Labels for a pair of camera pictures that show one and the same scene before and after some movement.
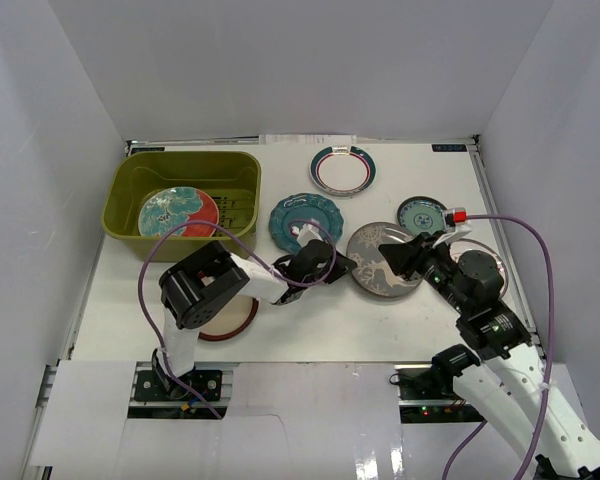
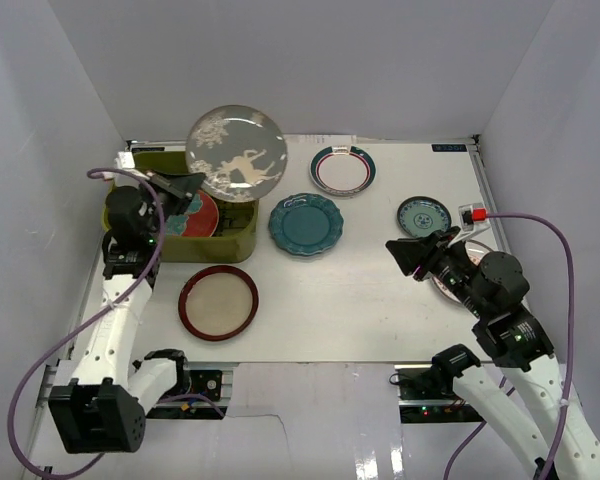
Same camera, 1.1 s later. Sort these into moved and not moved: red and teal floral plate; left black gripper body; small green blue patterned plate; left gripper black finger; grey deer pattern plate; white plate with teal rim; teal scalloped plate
Moved: grey deer pattern plate; left black gripper body; left gripper black finger
Not moved: white plate with teal rim; red and teal floral plate; teal scalloped plate; small green blue patterned plate
